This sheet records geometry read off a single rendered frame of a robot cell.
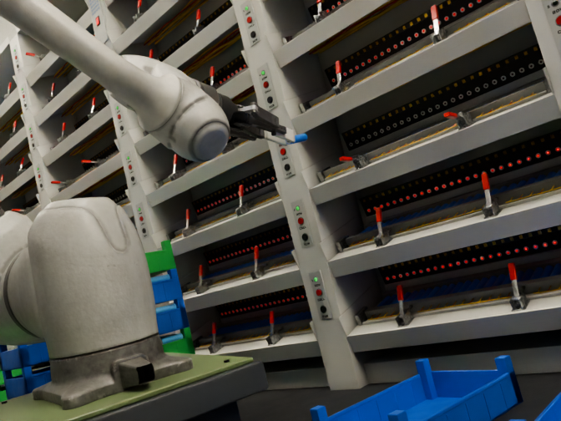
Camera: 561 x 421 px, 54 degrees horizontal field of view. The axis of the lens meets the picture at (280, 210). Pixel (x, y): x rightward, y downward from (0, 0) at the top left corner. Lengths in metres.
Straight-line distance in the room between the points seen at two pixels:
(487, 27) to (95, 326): 0.89
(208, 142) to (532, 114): 0.61
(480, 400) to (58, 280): 0.67
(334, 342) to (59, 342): 0.79
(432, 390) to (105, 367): 0.65
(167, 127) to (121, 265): 0.24
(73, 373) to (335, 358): 0.79
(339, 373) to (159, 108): 0.83
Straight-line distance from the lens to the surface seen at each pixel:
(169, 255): 1.51
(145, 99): 0.89
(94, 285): 0.77
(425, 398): 1.17
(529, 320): 1.17
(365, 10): 1.34
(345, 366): 1.41
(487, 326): 1.21
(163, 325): 1.47
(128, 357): 0.78
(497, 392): 1.01
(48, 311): 0.81
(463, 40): 1.20
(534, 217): 1.14
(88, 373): 0.79
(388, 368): 1.39
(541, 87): 1.18
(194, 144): 0.88
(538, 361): 1.23
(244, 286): 1.60
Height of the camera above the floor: 0.30
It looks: 7 degrees up
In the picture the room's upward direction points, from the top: 14 degrees counter-clockwise
